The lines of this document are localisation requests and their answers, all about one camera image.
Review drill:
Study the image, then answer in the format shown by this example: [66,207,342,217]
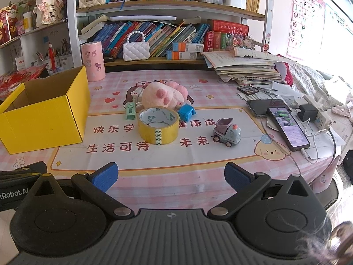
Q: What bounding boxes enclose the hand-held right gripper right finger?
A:
[207,162,324,219]

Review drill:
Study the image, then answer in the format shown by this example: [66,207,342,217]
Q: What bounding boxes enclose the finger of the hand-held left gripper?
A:
[14,161,48,175]

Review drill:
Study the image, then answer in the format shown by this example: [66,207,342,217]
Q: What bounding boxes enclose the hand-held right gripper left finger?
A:
[17,162,136,219]

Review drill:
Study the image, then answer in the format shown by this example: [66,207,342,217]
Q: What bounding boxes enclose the grey toy truck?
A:
[212,118,243,148]

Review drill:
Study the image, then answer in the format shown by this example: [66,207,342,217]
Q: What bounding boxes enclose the yellow cardboard box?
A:
[0,66,92,155]

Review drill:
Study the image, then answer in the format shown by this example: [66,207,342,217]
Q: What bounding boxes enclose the yellow tape roll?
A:
[137,106,180,146]

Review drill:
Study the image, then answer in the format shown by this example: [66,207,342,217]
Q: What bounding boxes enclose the blue wrapper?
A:
[178,103,197,123]

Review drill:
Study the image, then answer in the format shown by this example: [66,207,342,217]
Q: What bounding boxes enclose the pink printed table mat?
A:
[0,70,343,208]

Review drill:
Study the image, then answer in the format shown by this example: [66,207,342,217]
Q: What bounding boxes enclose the green correction tape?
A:
[125,101,138,120]

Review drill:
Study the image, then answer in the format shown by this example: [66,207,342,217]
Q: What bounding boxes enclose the lit screen phone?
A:
[266,106,312,152]

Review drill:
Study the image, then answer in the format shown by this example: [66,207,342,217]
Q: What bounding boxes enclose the dark screen phone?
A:
[246,98,292,118]

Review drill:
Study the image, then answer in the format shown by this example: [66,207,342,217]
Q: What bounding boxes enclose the small black phone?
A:
[237,84,260,96]

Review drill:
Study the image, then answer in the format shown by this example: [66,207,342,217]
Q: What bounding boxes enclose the red paper decoration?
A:
[0,63,48,98]

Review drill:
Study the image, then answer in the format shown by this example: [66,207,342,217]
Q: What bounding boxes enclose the black charger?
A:
[299,103,321,122]

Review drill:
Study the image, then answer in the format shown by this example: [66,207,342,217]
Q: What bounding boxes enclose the pink plush toy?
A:
[141,79,189,109]

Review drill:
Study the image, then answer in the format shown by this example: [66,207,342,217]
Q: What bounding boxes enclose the white power strip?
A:
[302,94,333,130]

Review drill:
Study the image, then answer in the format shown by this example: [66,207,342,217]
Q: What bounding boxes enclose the stack of papers and notebooks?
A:
[203,46,297,86]

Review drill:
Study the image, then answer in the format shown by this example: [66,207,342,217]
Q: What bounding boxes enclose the pencil holders with pencils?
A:
[32,40,75,71]

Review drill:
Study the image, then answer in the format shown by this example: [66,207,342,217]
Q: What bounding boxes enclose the pink cylinder container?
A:
[81,41,106,82]

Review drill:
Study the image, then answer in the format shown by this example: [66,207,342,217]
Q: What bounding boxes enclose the pink cloth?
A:
[276,54,296,88]

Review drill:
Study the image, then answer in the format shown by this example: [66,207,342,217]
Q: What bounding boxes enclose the grey blanket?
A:
[287,61,353,122]

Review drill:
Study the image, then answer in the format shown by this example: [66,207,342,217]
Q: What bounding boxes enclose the white quilted handbag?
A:
[123,30,150,62]

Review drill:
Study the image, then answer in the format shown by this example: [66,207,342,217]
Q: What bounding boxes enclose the orange and white box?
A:
[172,42,204,53]
[166,50,198,60]

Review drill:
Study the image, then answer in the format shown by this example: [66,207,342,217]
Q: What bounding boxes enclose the bunch of colourful stickers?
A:
[227,32,263,51]

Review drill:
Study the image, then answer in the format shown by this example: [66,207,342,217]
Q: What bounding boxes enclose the red upright dictionary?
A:
[203,30,215,52]

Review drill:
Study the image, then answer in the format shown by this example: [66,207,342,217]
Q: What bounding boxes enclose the white bookshelf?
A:
[66,0,274,67]

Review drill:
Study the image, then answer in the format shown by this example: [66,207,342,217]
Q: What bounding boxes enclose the white jar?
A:
[23,11,34,33]

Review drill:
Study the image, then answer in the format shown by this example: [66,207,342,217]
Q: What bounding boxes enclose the thick red book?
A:
[207,19,249,37]

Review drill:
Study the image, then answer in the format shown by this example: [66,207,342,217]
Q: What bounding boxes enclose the cream lying book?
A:
[79,14,111,41]

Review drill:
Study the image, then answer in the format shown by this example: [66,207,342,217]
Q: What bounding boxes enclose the row of books under handbag shelf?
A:
[92,21,210,57]

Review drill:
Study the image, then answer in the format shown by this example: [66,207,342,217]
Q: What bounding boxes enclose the pink bunny doll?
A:
[34,0,66,25]

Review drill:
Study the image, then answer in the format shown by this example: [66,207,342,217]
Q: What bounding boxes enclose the white charging cable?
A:
[259,116,337,178]

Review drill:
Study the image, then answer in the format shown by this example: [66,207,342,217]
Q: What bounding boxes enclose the alphabet wall poster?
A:
[286,0,326,59]

